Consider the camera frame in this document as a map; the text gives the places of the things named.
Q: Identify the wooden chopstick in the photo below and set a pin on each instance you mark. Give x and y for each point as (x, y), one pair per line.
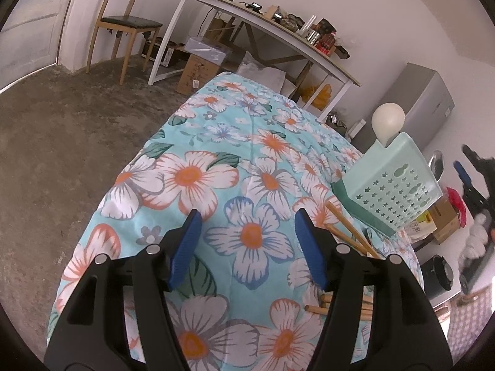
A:
(315, 310)
(344, 236)
(367, 306)
(326, 298)
(348, 226)

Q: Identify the green plastic utensil basket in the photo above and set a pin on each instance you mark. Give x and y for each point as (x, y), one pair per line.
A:
(390, 185)

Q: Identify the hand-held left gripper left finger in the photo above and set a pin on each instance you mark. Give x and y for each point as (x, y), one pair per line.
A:
(185, 247)

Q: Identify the brown cardboard box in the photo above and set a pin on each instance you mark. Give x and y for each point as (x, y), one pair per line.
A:
(197, 73)

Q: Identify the black box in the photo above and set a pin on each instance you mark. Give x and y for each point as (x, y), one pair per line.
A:
(162, 52)

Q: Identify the red fluffy thing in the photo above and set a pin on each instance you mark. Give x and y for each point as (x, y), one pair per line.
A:
(455, 203)

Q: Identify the open cardboard box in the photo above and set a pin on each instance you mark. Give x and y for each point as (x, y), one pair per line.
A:
(442, 220)

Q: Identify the white plastic ladle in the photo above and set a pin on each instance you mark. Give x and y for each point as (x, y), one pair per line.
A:
(388, 120)

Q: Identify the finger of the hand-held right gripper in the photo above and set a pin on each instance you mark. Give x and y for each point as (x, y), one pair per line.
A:
(481, 162)
(461, 171)

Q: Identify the floral turquoise tablecloth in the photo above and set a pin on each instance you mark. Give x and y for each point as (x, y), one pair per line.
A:
(251, 162)

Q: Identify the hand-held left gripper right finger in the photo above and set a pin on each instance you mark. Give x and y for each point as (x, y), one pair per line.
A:
(309, 247)

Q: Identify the pink checked cloth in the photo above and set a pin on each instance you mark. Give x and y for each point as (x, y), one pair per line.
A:
(470, 317)

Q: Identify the white door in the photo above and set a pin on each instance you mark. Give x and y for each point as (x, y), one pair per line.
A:
(34, 19)

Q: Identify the white desk wooden top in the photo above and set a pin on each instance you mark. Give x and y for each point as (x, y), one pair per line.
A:
(270, 21)

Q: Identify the clear plastic storage bin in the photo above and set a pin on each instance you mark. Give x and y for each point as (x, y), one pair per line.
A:
(207, 46)

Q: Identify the wooden chair dark seat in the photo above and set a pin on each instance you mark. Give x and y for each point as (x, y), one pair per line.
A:
(129, 23)

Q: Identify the clutter of desk things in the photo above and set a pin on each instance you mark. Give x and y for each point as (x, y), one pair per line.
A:
(301, 23)

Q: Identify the white pillow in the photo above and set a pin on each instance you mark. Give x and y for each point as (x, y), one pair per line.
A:
(259, 71)

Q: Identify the black trash bin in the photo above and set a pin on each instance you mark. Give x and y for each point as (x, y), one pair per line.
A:
(436, 276)

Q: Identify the person's right hand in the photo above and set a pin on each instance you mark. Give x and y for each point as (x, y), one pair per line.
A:
(478, 235)

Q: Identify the green yellow carton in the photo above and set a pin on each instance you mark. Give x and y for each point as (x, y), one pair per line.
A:
(420, 227)

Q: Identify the yellow plastic bag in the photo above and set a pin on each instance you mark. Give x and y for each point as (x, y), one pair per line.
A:
(319, 96)

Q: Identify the grey refrigerator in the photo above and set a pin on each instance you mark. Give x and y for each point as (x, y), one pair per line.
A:
(417, 100)

